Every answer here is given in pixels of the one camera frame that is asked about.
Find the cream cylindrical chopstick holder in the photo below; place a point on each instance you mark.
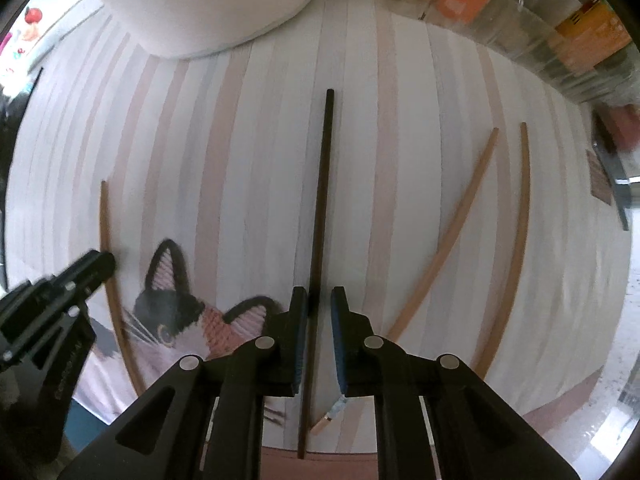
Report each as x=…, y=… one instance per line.
x=200, y=5

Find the orange label jar black lid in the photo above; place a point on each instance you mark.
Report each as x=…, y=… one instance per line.
x=595, y=32

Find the colourful wall sticker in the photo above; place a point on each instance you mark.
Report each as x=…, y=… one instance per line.
x=31, y=15

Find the dark wooden chopstick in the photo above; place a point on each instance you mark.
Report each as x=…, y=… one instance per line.
x=322, y=185

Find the brown card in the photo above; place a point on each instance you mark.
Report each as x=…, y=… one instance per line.
x=599, y=177

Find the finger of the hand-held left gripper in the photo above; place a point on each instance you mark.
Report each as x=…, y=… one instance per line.
x=95, y=265

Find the light wooden chopstick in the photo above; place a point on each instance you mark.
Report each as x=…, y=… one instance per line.
x=523, y=200
x=104, y=220
x=450, y=237

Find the clear plastic organizer tray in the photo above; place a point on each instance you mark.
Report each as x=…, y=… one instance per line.
x=530, y=55

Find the red round object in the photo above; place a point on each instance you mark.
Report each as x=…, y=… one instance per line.
x=627, y=127

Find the blue kitchen cabinet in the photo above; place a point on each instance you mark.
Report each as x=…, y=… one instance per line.
x=87, y=425

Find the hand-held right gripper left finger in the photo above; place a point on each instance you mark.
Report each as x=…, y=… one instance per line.
x=298, y=340

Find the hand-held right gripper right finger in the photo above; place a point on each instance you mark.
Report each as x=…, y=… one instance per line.
x=340, y=340

